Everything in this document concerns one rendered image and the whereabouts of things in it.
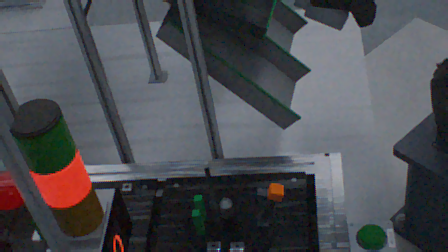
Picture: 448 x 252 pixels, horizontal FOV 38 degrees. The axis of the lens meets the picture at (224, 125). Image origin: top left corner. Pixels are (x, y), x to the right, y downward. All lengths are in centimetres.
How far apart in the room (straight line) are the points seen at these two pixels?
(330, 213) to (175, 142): 42
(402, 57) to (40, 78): 84
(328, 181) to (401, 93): 36
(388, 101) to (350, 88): 9
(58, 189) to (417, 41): 106
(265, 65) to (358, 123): 25
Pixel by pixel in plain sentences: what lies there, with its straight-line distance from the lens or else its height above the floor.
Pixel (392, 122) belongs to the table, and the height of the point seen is 86.
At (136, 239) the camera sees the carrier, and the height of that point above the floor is 97.
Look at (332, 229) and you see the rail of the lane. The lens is 105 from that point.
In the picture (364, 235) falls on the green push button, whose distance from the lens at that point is 102.
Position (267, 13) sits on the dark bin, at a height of 119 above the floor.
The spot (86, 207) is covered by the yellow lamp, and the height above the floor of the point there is 130.
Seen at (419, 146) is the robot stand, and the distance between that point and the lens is 103.
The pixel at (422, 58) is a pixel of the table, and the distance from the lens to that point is 150.
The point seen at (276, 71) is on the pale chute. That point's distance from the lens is 122.
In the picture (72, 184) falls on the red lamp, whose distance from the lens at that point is 66.
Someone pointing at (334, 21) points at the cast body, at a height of 119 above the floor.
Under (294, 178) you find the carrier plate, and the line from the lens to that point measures 110.
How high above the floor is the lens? 180
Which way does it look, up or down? 44 degrees down
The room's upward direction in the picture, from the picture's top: 11 degrees counter-clockwise
